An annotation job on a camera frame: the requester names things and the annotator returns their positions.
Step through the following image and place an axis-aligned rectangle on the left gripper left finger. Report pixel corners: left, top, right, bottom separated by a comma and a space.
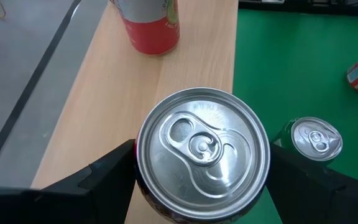
0, 139, 137, 224

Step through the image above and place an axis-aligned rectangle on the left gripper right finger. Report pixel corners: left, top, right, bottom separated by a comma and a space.
265, 142, 358, 224

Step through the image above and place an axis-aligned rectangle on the red Coca-Cola can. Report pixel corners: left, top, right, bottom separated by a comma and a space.
134, 86, 272, 224

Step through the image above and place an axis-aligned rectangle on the white pink soda can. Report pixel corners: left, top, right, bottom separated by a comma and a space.
109, 0, 181, 56

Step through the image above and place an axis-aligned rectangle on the green Sprite can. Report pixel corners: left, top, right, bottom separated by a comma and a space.
272, 116, 344, 167

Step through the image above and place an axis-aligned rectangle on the green table mat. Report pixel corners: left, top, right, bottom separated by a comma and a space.
232, 8, 358, 224

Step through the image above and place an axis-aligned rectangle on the wooden shelf black metal frame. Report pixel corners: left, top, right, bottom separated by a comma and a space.
30, 0, 239, 224

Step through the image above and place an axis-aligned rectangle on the black metal table frame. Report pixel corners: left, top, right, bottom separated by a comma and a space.
237, 0, 358, 17

